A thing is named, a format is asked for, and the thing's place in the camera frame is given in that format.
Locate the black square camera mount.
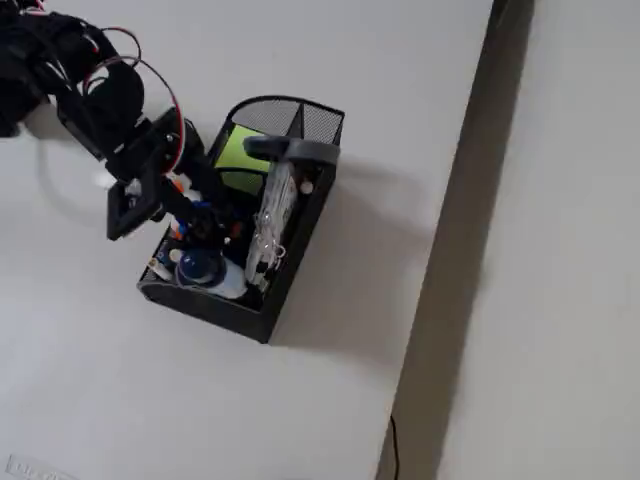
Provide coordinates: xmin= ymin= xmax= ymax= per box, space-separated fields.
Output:
xmin=105 ymin=167 xmax=169 ymax=243

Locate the black mesh desk organizer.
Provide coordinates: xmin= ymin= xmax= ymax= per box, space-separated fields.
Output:
xmin=136 ymin=94 xmax=346 ymax=346

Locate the white bottle dark blue cap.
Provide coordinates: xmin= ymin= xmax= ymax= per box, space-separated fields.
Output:
xmin=174 ymin=248 xmax=250 ymax=301

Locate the clear bag of clips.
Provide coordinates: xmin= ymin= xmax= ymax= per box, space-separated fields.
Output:
xmin=244 ymin=159 xmax=301 ymax=292

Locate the dark grey stapler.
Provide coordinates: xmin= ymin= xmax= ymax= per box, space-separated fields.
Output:
xmin=242 ymin=134 xmax=342 ymax=167

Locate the thin black cable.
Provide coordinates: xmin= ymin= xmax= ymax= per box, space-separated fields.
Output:
xmin=388 ymin=413 xmax=402 ymax=480

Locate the green sticky note pad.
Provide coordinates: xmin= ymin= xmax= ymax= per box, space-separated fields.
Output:
xmin=213 ymin=124 xmax=271 ymax=194

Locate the red and white wire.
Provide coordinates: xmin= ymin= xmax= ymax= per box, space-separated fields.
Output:
xmin=81 ymin=27 xmax=189 ymax=172

